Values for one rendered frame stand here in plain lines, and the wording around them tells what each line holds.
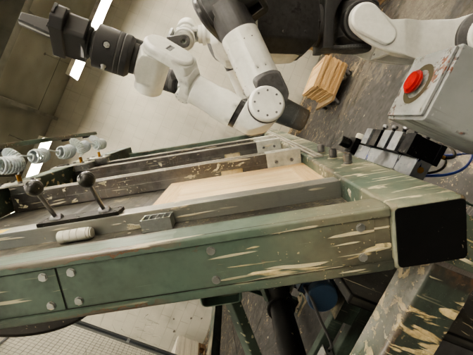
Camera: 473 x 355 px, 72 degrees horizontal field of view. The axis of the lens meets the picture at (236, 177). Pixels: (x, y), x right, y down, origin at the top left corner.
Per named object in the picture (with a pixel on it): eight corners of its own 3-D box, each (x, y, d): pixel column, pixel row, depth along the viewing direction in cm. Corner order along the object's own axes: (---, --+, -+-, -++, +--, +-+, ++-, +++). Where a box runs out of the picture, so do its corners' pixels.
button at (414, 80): (434, 72, 51) (422, 67, 51) (421, 96, 52) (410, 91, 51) (419, 75, 55) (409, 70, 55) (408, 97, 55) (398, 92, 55)
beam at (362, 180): (470, 259, 52) (469, 195, 50) (396, 270, 53) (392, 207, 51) (279, 142, 269) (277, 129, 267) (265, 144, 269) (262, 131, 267)
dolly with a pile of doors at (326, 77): (356, 65, 401) (327, 52, 398) (341, 105, 400) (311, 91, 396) (336, 80, 462) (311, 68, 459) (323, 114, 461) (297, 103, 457)
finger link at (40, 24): (22, 12, 63) (57, 25, 65) (17, 25, 62) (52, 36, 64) (21, 5, 62) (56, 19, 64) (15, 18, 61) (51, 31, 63)
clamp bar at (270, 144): (282, 152, 165) (276, 104, 160) (55, 188, 167) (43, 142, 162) (279, 150, 175) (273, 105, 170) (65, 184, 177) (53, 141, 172)
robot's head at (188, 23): (204, 17, 99) (176, 17, 99) (202, 27, 92) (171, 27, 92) (205, 39, 104) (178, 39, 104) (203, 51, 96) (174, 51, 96)
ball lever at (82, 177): (112, 218, 78) (89, 177, 69) (97, 220, 78) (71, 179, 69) (115, 207, 81) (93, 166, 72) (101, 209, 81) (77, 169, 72)
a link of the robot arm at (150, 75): (107, 87, 70) (159, 103, 73) (115, 42, 63) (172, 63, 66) (117, 60, 77) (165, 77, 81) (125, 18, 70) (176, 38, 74)
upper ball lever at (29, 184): (64, 226, 78) (34, 186, 70) (48, 228, 78) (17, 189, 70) (69, 214, 81) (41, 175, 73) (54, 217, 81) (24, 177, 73)
